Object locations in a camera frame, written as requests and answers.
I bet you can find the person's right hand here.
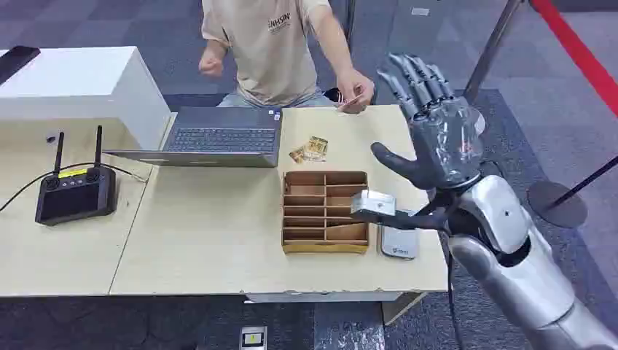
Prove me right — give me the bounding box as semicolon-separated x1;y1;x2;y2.
198;44;225;79

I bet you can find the wooden compartment card box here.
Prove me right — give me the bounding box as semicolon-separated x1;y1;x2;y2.
281;170;370;255

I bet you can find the black cable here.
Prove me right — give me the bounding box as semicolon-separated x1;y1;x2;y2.
0;161;148;214

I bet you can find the black flat device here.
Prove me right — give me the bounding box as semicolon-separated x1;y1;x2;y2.
0;45;42;86

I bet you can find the metal stanchion pole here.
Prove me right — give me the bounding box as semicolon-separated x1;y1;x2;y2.
462;0;525;104

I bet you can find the stack of cards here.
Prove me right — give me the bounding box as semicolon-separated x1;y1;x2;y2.
336;90;364;109

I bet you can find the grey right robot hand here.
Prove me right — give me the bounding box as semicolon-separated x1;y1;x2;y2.
370;52;485;191

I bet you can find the black remote controller with antennas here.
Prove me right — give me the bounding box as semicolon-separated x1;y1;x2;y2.
34;125;118;227

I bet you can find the white box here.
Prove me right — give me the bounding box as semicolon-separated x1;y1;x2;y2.
0;45;172;151

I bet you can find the person's left hand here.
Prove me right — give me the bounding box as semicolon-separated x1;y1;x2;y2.
335;69;375;115

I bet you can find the white floor socket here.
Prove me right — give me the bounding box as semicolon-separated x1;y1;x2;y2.
238;326;268;350

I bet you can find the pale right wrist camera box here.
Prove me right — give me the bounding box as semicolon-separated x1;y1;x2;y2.
350;190;397;217

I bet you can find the red barrier belt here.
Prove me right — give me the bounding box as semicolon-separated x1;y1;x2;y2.
530;0;618;118

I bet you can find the dark grey laptop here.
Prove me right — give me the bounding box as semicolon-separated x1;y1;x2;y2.
103;105;283;168

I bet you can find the person's hand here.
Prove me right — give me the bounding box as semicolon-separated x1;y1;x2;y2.
335;69;375;115
198;44;225;79

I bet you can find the black stanchion base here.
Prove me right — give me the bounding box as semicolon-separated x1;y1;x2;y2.
526;179;589;229

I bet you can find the person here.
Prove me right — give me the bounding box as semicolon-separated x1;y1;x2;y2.
198;0;375;115

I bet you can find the grey smartphone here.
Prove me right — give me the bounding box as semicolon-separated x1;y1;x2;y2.
380;209;419;260

